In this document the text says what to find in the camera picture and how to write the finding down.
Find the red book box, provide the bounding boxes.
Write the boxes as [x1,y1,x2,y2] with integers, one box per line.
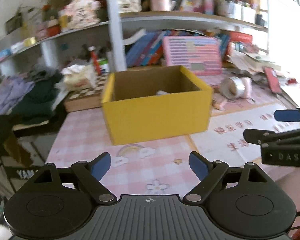
[229,31,253,43]

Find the pile of clothes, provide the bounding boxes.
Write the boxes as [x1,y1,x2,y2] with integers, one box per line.
[0,63,63,130]

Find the yellow cardboard box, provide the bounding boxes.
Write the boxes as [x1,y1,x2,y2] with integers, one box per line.
[101,66,213,145]

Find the white quilted handbag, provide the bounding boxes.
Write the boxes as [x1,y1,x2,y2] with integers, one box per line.
[117,0,142,14]

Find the pink floral doll ornament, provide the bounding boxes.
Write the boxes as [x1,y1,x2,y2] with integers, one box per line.
[65,0,101,29]

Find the pink cartoon desk mat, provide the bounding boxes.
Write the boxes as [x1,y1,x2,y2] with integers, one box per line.
[47,103,299,196]

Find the pink plush toy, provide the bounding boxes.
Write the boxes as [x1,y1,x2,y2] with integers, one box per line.
[156,90,169,95]

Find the white shelf unit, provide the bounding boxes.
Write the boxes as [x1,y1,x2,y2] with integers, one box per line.
[0,0,268,80]

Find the row of blue books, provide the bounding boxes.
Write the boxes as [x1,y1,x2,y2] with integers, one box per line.
[126,30,171,67]

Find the checkered board box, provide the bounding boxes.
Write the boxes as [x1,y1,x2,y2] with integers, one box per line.
[64,73,109,113]

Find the silver tape roll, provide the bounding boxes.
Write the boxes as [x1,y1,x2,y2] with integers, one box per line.
[219,76,252,100]

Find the stack of papers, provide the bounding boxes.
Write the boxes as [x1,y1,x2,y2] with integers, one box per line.
[228,50,281,75]

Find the pink calculator learning board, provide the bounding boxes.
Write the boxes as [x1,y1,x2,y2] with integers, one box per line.
[162,36,222,76]

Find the red smartphone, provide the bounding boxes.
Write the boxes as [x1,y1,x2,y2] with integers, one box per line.
[263,67,282,94]

